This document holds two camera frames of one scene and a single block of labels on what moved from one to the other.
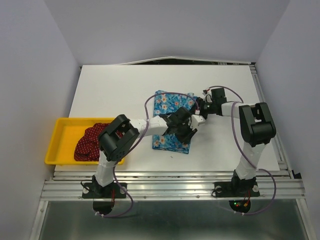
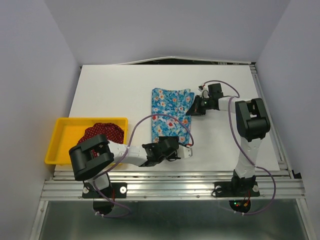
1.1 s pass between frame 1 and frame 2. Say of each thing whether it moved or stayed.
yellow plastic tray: stayed
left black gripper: moved
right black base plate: stayed
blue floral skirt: stayed
